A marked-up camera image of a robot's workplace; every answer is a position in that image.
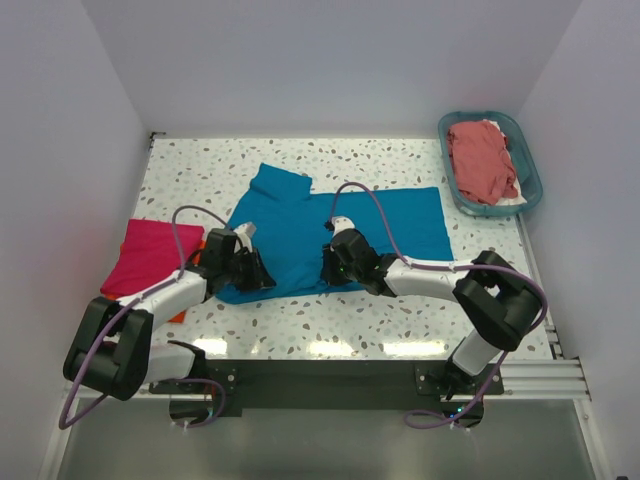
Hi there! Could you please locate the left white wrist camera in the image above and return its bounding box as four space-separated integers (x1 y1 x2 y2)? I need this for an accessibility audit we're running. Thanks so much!
234 222 257 250

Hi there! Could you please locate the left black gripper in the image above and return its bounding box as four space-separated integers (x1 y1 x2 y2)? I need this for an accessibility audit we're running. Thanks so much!
221 247 276 292

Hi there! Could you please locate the white cloth in basket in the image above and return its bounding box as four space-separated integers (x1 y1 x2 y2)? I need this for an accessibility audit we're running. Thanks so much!
484 119 527 207

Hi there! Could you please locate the blue t shirt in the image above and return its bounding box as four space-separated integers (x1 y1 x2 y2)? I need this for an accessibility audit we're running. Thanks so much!
214 162 455 305

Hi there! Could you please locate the salmon pink t shirt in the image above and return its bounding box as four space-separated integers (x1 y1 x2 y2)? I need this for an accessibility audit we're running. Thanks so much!
446 120 518 206

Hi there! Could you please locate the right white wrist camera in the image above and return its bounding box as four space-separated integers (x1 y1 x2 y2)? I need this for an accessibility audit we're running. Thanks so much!
324 216 355 235

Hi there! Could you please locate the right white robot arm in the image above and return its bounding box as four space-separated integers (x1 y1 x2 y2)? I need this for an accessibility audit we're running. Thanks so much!
321 216 548 393

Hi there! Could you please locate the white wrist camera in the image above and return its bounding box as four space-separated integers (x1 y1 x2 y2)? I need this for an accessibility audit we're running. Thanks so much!
234 222 257 250
324 216 355 235

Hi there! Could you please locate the aluminium frame rail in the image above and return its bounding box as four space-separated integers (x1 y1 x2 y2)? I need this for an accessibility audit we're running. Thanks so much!
62 324 594 401

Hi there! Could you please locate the folded orange t shirt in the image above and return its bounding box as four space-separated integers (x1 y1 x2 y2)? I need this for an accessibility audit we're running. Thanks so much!
115 265 206 330

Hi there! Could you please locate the teal plastic basket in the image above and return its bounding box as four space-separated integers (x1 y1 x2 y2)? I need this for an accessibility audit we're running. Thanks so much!
438 110 543 217

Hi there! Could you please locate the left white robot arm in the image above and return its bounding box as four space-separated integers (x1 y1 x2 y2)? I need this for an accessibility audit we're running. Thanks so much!
63 222 276 401

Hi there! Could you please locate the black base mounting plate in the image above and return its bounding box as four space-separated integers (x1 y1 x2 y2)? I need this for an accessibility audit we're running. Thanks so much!
149 355 505 426

